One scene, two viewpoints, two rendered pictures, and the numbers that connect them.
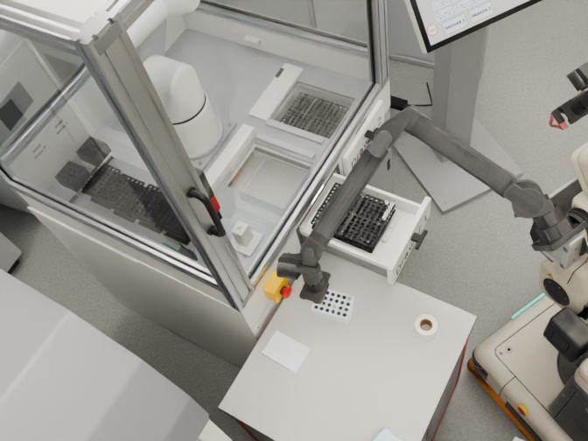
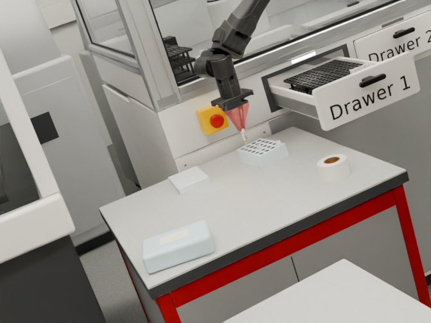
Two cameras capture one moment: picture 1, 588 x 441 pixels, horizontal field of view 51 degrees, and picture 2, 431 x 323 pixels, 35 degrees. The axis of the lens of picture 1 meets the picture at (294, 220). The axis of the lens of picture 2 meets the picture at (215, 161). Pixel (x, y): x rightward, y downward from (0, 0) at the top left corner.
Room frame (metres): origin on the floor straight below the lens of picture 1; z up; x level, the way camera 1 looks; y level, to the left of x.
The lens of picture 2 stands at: (-0.73, -0.86, 1.38)
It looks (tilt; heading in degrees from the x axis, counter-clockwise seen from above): 18 degrees down; 32
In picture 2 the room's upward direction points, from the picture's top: 18 degrees counter-clockwise
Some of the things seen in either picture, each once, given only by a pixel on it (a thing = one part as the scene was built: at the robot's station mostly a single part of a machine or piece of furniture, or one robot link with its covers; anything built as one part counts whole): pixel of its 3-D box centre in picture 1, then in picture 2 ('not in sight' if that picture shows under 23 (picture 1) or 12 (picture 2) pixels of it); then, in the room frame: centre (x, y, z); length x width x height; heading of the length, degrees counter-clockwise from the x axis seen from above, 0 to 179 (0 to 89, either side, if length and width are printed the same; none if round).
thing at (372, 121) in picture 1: (364, 138); (398, 42); (1.37, -0.32, 0.87); 0.29 x 0.02 x 0.11; 136
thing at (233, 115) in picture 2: not in sight; (239, 113); (0.83, -0.01, 0.90); 0.07 x 0.07 x 0.09; 53
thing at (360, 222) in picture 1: (353, 219); (329, 84); (1.06, -0.19, 0.87); 0.22 x 0.18 x 0.06; 46
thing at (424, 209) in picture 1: (409, 240); (367, 90); (0.92, -0.33, 0.87); 0.29 x 0.02 x 0.11; 136
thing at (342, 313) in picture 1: (333, 305); (261, 152); (0.82, -0.04, 0.78); 0.12 x 0.08 x 0.04; 56
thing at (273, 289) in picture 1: (276, 287); (212, 118); (0.89, 0.11, 0.88); 0.07 x 0.05 x 0.07; 136
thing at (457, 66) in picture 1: (461, 90); not in sight; (1.75, -0.88, 0.51); 0.50 x 0.45 x 1.02; 11
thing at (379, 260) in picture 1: (351, 218); (328, 84); (1.06, -0.18, 0.86); 0.40 x 0.26 x 0.06; 46
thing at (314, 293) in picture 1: (314, 282); (229, 89); (0.83, -0.01, 0.97); 0.10 x 0.07 x 0.07; 143
